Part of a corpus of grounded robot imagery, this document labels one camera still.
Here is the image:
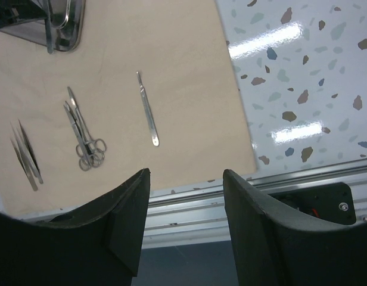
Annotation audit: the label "steel instrument tray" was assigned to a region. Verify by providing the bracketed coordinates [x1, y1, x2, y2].
[48, 0, 86, 52]

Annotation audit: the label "beige surgical cloth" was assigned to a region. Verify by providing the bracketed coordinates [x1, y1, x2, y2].
[0, 1, 256, 216]

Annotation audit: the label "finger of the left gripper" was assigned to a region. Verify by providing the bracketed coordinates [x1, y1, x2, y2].
[0, 0, 54, 54]

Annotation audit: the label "steel forceps with rings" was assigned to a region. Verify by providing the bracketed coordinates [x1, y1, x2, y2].
[63, 101, 102, 172]

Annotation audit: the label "steel scalpel handle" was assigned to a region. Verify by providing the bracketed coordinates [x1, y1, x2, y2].
[136, 71, 160, 147]

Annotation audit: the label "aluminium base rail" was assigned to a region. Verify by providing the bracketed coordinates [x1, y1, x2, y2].
[143, 151, 367, 248]

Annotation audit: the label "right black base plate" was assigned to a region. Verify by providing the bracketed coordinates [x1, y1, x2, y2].
[270, 182, 356, 225]

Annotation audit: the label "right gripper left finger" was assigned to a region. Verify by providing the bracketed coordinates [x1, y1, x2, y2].
[0, 168, 150, 285]

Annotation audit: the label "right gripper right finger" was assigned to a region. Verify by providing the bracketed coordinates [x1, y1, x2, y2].
[223, 169, 367, 285]

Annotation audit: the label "steel tweezers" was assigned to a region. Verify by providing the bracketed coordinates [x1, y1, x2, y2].
[17, 121, 43, 184]
[10, 125, 38, 191]

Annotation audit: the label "steel surgical scissors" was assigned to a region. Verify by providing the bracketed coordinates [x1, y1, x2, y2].
[67, 86, 107, 163]

